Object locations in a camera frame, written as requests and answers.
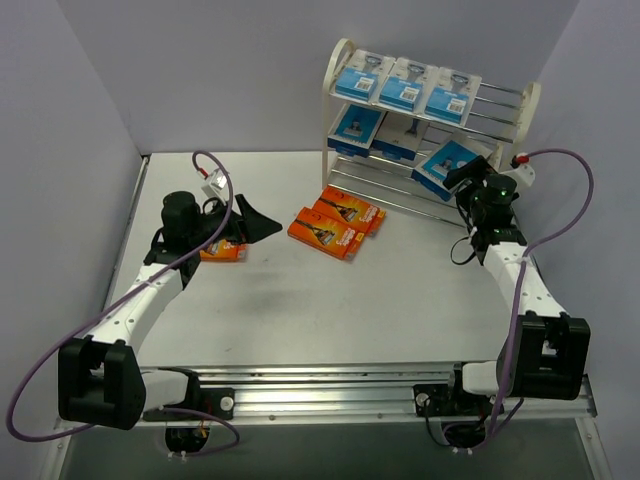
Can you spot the orange Gillette Fusion5 box right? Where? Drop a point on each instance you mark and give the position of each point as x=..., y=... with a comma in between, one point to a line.
x=352, y=211

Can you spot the aluminium mounting rail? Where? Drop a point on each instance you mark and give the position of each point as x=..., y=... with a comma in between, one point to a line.
x=350, y=394

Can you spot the white Gillette Skinguard razor pack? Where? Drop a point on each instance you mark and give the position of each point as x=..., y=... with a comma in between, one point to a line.
x=452, y=96

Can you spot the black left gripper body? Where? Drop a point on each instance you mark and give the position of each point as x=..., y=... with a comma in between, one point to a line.
x=238, y=220

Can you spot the grey Harry's box blue razor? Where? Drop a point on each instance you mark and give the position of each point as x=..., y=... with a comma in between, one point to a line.
x=399, y=137

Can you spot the orange gillette fusion5 box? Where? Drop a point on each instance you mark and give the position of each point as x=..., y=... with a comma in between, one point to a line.
x=352, y=211
x=224, y=251
x=323, y=233

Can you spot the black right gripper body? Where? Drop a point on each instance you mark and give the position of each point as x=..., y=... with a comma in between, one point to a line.
x=467, y=172

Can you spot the clear Gillette blister pack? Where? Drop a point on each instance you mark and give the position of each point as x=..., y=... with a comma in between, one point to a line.
x=407, y=83
x=363, y=75

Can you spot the orange Gillette Fusion5 box middle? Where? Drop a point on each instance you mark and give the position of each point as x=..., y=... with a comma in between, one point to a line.
x=323, y=233

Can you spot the orange Gillette Fusion5 box left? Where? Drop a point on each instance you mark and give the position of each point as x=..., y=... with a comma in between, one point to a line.
x=224, y=251

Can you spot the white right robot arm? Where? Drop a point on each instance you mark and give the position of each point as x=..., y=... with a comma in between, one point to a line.
x=545, y=351

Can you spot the cream metal-rod shelf rack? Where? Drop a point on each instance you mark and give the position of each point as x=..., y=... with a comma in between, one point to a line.
x=499, y=119

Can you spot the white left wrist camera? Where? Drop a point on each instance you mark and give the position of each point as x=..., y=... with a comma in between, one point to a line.
x=215, y=184

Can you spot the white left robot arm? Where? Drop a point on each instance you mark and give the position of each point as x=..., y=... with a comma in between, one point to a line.
x=120, y=340

